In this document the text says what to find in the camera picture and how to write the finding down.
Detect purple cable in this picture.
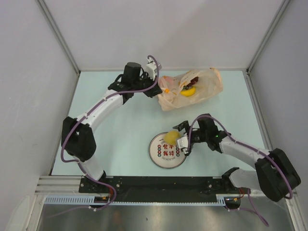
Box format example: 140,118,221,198
184,114,294,227
48,54,162,217

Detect dark red fake grapes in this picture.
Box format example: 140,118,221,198
187,76,199,87

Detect left aluminium corner post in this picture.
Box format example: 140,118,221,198
36,0,80,74

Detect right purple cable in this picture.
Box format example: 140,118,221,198
184,114,294,227

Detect right aluminium corner post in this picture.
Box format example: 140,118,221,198
245,0,292,73

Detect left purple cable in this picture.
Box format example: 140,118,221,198
48,54,162,217

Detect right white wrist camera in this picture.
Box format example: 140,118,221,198
176,135,190,156

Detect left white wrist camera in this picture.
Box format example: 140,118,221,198
145,61,162,80

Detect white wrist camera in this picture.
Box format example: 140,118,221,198
176,135,190,156
145,61,162,80

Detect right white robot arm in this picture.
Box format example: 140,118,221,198
174,114,301,202

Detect aluminium corner post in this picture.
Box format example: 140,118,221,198
245,0,292,73
36,0,80,74

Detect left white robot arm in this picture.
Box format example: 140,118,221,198
60,55,162,193

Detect yellow fake banana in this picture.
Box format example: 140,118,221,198
180,87,196,97

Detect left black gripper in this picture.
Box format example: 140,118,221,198
132,72,162,98

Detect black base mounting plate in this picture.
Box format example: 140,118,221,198
79,175,251,202

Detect white slotted cable duct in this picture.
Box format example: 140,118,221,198
44,195,226,206

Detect yellow fake lemon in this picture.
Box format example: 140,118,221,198
164,130,181,145

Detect white printed round plate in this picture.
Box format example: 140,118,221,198
148,132,186,169

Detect translucent orange plastic bag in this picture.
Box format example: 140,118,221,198
158,68,223,111

